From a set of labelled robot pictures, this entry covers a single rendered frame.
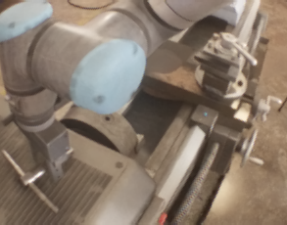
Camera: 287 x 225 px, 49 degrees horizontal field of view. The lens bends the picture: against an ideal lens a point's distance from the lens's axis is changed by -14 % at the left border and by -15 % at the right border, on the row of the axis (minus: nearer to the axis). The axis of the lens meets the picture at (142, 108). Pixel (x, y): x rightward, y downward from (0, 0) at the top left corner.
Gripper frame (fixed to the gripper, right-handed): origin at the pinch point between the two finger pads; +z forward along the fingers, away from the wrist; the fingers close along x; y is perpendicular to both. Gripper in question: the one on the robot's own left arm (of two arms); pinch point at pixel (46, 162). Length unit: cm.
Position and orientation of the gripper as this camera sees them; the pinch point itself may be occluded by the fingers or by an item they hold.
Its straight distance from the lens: 69.2
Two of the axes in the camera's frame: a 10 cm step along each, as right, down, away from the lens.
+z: -0.6, 7.1, 7.0
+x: 7.4, 5.0, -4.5
